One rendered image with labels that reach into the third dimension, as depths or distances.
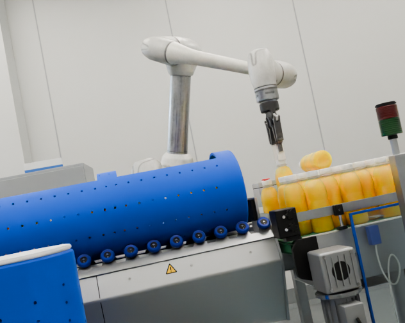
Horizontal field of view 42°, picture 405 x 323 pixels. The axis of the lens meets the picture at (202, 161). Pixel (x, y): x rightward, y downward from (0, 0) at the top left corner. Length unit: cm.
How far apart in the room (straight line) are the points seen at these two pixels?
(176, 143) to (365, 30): 307
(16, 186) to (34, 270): 220
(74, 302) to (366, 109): 406
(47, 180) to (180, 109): 121
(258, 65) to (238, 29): 288
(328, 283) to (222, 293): 36
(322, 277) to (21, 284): 83
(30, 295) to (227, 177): 76
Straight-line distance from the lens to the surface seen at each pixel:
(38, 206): 173
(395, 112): 168
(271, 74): 207
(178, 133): 253
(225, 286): 176
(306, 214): 173
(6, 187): 348
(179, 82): 252
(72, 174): 340
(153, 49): 239
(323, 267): 160
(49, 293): 130
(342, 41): 514
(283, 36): 500
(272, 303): 184
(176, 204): 170
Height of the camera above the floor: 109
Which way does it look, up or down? 4 degrees up
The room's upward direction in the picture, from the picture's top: 11 degrees counter-clockwise
